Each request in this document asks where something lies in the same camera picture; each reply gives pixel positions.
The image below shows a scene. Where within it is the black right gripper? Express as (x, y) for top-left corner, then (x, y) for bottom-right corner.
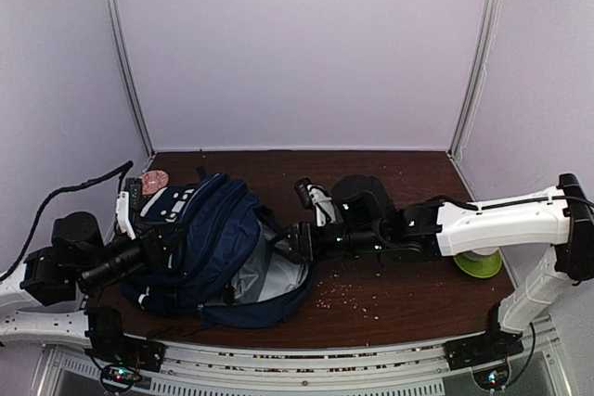
(267, 223), (385, 267)

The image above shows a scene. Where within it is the navy blue student backpack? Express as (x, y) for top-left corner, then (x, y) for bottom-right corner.
(119, 172), (315, 329)

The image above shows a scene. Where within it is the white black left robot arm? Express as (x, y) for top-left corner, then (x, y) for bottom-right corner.
(1, 211), (187, 363)

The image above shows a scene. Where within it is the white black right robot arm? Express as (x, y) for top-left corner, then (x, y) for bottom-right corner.
(268, 173), (593, 361)

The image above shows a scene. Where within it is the red white patterned bowl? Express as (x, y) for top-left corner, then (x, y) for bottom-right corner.
(140, 170), (169, 196)

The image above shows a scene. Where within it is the lime green plate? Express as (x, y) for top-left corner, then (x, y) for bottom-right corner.
(454, 250), (503, 279)

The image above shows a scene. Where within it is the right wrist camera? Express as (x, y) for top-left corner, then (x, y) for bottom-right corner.
(293, 177), (338, 227)

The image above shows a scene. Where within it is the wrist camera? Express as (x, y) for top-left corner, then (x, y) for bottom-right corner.
(115, 177), (143, 239)
(293, 177), (338, 227)

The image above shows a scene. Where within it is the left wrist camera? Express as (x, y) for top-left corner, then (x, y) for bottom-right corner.
(115, 177), (143, 239)

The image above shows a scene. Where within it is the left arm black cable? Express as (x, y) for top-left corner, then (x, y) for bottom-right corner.
(0, 160), (135, 284)

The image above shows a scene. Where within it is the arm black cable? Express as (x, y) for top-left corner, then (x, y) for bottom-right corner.
(0, 160), (135, 284)
(468, 194), (594, 216)

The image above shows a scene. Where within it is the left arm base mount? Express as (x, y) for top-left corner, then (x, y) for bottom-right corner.
(84, 307), (167, 395)

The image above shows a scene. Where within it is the aluminium front rail frame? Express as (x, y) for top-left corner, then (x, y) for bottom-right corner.
(28, 316), (580, 395)

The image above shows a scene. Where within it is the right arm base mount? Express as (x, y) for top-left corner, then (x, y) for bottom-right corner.
(443, 322), (536, 394)

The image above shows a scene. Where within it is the right aluminium corner post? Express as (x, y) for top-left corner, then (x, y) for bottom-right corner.
(449, 0), (501, 163)

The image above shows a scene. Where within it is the aluminium corner post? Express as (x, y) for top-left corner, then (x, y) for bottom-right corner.
(449, 0), (501, 163)
(105, 0), (155, 158)

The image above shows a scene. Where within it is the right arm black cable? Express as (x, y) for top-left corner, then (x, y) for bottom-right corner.
(468, 194), (594, 216)

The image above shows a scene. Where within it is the left aluminium corner post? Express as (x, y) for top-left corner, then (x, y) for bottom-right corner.
(105, 0), (155, 158)

